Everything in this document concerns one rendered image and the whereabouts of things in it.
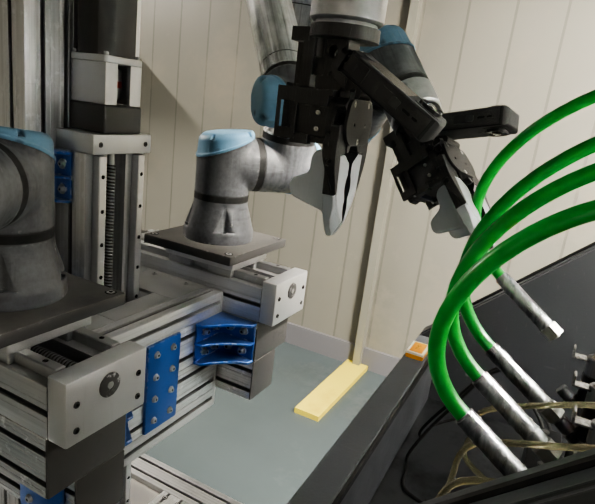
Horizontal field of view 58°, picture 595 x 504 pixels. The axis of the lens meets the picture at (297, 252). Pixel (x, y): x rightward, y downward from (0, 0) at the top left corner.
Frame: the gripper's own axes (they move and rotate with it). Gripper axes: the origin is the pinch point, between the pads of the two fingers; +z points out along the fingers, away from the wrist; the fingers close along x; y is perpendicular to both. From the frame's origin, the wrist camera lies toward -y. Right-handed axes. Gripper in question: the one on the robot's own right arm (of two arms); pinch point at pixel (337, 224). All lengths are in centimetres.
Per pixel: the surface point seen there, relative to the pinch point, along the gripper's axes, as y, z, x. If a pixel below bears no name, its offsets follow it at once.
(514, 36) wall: 12, -50, -207
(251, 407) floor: 81, 122, -136
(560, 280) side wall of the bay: -24, 11, -43
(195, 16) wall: 183, -51, -211
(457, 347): -15.4, 7.9, 4.8
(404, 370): -4.8, 27.0, -26.2
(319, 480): -4.4, 27.0, 5.9
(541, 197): -19.4, -7.1, 4.8
